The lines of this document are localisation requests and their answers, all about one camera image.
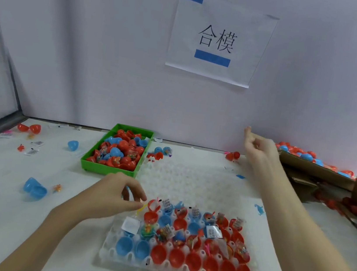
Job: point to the small orange toy piece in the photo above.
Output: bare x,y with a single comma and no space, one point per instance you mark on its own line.
57,188

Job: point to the small blue toy piece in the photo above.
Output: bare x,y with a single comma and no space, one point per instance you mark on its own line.
259,209

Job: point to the person's right forearm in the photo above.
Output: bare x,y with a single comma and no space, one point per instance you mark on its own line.
308,251

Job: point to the person's right hand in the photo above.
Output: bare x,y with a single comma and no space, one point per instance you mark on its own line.
261,153

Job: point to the blue egg shell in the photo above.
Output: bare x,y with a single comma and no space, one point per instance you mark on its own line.
35,188

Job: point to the person's left forearm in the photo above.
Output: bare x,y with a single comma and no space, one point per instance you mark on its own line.
37,243

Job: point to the person's left hand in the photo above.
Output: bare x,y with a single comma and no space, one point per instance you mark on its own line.
107,196

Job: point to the single blue egg half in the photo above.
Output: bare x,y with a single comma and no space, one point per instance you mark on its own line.
72,145

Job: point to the green plastic tray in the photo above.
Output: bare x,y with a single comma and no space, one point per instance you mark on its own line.
84,164

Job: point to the small capsule cluster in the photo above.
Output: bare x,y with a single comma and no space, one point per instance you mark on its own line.
160,151

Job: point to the white paper sign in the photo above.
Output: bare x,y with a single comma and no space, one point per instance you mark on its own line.
246,30

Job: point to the pile of finished eggs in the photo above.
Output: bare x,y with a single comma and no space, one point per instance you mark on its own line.
295,150

